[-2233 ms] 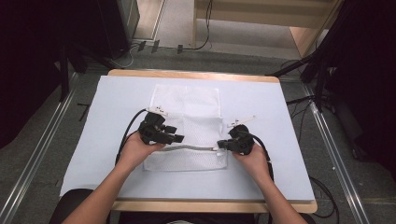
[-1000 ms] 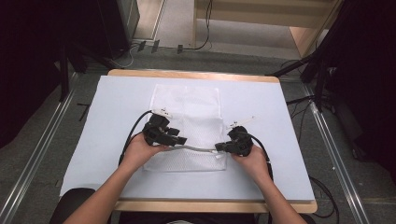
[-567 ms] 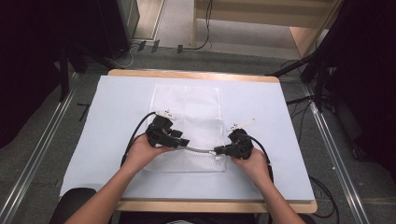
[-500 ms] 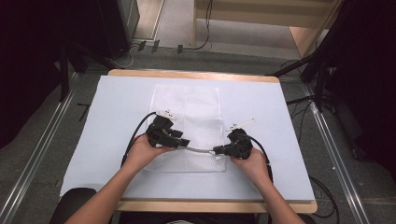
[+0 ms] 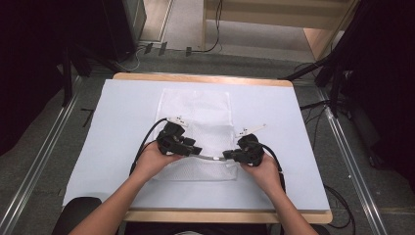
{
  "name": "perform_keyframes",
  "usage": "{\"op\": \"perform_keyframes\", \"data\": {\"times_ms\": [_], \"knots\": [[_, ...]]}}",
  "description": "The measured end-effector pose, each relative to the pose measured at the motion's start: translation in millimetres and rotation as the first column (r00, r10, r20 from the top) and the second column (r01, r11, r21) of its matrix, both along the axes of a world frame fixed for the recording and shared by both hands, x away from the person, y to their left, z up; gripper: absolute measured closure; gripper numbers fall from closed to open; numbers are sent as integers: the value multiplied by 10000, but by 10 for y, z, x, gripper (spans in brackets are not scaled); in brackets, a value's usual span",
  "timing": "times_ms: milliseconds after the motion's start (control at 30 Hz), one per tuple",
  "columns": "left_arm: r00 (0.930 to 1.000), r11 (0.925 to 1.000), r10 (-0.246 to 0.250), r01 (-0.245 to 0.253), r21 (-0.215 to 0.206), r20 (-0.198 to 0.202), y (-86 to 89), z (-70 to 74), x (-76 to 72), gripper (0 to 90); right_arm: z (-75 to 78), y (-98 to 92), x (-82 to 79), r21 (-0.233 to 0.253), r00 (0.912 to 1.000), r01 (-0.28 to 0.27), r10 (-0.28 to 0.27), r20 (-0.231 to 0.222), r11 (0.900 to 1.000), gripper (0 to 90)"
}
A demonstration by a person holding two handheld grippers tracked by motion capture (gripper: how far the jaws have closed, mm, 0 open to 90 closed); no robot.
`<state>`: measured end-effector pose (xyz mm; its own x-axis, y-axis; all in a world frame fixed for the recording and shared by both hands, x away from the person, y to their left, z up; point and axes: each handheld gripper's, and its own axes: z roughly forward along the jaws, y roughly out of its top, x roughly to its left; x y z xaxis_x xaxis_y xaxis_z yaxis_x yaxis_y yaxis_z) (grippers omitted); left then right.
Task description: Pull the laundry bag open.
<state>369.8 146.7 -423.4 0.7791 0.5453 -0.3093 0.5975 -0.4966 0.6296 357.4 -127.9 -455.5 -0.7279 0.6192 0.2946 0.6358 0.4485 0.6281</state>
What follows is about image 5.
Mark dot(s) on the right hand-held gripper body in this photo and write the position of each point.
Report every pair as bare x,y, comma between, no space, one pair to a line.
251,150

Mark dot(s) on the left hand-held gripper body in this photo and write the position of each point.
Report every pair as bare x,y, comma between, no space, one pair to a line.
173,140

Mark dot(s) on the person's left hand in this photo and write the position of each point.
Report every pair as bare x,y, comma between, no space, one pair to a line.
151,161

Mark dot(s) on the person's right hand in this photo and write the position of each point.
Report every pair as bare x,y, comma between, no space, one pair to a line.
266,176

